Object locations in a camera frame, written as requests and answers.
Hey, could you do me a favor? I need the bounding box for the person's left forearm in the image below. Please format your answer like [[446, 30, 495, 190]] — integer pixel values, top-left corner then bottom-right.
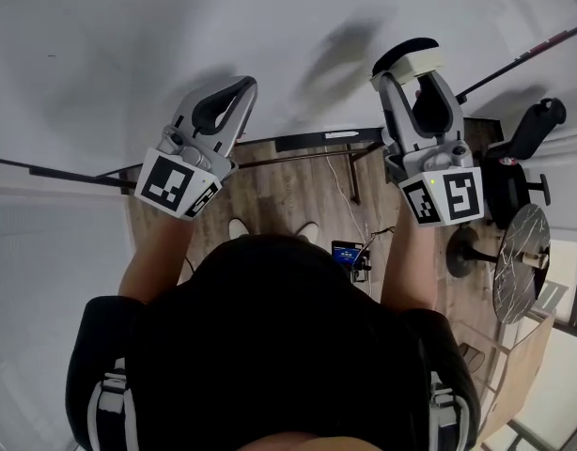
[[117, 210, 196, 305]]

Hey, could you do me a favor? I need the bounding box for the large white whiteboard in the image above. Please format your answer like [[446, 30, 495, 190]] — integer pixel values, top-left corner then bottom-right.
[[0, 0, 577, 193]]

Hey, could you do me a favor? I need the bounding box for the person's black shirt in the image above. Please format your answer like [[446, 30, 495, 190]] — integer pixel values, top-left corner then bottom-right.
[[65, 232, 482, 451]]

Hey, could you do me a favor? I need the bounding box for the white eraser with black felt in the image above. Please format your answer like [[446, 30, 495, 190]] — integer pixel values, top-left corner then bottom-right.
[[368, 38, 446, 94]]

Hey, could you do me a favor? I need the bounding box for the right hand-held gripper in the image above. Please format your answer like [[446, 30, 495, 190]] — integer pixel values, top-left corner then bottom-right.
[[379, 70, 487, 229]]

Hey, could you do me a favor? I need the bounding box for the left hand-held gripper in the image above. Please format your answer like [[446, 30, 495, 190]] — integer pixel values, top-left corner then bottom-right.
[[133, 75, 259, 222]]

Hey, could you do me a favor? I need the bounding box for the light wooden chair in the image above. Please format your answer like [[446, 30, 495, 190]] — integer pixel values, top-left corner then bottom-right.
[[457, 311, 558, 437]]

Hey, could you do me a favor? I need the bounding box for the grey harness strap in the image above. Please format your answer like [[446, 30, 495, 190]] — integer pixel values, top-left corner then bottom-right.
[[87, 358, 131, 451], [428, 370, 472, 451]]

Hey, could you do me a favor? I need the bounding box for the right grey harness strap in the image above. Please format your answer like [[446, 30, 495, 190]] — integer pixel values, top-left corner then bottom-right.
[[428, 370, 472, 451]]

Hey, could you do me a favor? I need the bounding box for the person's right forearm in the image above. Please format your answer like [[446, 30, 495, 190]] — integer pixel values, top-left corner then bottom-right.
[[379, 203, 444, 313]]

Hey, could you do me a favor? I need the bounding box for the left grey harness strap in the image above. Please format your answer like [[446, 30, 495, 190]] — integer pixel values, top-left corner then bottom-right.
[[87, 358, 131, 451]]

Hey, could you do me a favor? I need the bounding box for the black whiteboard stand leg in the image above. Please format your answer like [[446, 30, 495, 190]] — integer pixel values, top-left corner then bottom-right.
[[346, 142, 362, 205]]

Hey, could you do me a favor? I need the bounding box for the white cable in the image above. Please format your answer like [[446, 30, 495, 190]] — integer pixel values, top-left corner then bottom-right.
[[324, 151, 370, 253]]

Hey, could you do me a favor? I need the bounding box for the small device with blue screen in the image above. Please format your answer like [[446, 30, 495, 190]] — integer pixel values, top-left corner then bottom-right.
[[331, 240, 373, 285]]

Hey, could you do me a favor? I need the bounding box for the person's left white shoe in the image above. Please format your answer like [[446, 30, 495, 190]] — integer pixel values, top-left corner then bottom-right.
[[227, 218, 251, 242]]

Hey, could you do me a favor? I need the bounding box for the person's right white shoe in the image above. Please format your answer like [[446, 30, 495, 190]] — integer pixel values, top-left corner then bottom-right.
[[296, 221, 320, 244]]

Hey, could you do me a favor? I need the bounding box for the black office chair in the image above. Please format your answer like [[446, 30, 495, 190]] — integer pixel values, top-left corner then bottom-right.
[[483, 97, 568, 230]]

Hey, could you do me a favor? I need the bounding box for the person's white shoe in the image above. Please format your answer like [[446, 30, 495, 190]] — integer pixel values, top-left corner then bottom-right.
[[227, 218, 251, 242], [296, 221, 320, 244]]

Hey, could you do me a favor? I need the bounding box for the round dark marble table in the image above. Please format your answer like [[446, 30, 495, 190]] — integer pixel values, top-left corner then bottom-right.
[[444, 203, 553, 325]]

